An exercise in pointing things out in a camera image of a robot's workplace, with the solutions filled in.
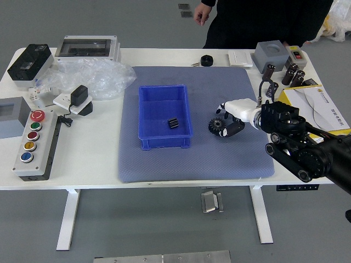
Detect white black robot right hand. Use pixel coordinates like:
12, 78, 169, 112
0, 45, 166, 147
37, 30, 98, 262
216, 98, 260, 138

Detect person's right hand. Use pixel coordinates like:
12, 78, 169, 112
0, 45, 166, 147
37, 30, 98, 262
193, 4, 212, 27

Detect big black gear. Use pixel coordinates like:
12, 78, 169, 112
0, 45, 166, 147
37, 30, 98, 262
208, 117, 226, 136

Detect yellow white cardboard box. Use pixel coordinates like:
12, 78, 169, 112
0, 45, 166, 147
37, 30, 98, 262
277, 85, 351, 143

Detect blue plastic box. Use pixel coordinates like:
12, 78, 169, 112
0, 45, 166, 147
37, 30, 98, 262
138, 85, 194, 151

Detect black box with white base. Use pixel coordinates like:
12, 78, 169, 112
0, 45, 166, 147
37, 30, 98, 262
7, 44, 55, 89

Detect grey push-button control box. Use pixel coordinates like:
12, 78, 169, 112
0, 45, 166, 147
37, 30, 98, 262
12, 110, 61, 182

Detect grey box with window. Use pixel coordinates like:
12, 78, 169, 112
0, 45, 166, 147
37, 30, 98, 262
0, 96, 31, 139

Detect grey block with round hole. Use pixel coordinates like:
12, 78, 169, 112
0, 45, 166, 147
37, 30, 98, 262
252, 41, 290, 74

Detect person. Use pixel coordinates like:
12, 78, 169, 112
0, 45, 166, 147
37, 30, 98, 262
201, 0, 335, 49

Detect black capacitor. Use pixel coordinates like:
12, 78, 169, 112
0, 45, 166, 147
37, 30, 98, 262
265, 81, 280, 98

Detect plastic-wrapped bundle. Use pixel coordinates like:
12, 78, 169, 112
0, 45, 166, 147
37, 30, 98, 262
312, 0, 351, 44

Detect blue-grey padded mat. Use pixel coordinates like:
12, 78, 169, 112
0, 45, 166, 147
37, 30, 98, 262
117, 66, 275, 184

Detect black table control panel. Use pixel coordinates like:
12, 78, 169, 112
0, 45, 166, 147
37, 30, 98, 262
276, 185, 320, 192

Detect white table leg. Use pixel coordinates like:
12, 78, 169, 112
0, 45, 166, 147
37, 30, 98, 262
56, 188, 81, 251
249, 185, 274, 244

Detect clear plastic bag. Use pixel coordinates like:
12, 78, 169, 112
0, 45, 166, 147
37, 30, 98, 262
35, 58, 137, 101

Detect black power adapter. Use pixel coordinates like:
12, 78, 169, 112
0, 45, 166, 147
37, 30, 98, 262
70, 84, 89, 106

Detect white power socket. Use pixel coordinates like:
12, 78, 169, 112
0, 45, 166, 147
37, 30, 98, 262
53, 92, 94, 117

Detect grey metal plate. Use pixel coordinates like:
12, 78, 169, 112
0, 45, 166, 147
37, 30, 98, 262
93, 250, 231, 263

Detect grey red-black button switch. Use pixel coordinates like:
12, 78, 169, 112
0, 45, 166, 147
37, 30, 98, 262
285, 45, 309, 69

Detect white wall switch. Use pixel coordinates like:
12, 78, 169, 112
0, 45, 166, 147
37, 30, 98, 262
228, 50, 253, 67

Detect metal floor bracket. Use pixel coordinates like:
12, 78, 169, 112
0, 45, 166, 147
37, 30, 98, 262
201, 191, 224, 214

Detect grey enclosure with clear window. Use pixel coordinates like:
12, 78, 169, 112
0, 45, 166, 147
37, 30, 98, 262
54, 35, 122, 63

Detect black adapter cord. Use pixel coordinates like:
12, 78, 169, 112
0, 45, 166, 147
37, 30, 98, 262
56, 104, 74, 127

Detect white cable connectors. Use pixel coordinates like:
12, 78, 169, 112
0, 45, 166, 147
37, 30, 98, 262
28, 86, 54, 100

